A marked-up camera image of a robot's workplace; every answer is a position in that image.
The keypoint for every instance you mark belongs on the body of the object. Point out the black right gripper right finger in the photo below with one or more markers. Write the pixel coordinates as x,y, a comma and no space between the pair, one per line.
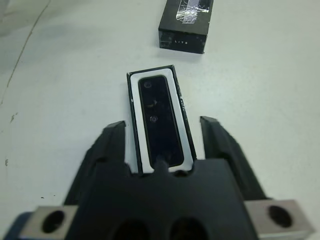
225,145

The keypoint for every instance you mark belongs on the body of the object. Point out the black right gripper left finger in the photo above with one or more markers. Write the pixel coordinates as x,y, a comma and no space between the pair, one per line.
110,145

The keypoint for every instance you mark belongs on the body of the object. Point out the slim black camera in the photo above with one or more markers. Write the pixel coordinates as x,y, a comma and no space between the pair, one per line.
160,130

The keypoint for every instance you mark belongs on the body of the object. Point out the black box lid with tape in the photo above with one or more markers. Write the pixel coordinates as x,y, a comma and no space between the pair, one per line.
185,37

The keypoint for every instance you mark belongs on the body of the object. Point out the black box base white insert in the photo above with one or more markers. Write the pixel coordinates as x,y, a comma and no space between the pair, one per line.
136,120

